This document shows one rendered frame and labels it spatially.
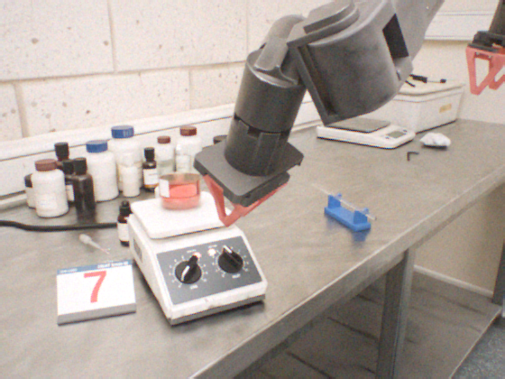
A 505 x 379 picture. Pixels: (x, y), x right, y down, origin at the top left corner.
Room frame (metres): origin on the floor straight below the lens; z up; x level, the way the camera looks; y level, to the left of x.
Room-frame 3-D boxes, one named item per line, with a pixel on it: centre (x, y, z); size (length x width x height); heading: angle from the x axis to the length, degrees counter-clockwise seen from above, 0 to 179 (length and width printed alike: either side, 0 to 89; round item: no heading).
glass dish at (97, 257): (0.58, 0.21, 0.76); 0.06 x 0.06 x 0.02
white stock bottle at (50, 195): (0.80, 0.37, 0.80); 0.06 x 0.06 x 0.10
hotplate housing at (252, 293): (0.57, 0.09, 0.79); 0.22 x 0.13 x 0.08; 27
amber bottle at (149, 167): (0.94, 0.22, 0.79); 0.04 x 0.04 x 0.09
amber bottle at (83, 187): (0.83, 0.32, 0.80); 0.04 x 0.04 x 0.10
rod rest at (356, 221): (0.77, -0.17, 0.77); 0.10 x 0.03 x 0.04; 24
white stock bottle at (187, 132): (1.05, 0.15, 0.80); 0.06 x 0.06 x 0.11
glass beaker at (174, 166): (0.61, 0.10, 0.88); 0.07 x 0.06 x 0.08; 5
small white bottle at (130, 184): (0.90, 0.25, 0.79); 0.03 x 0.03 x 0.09
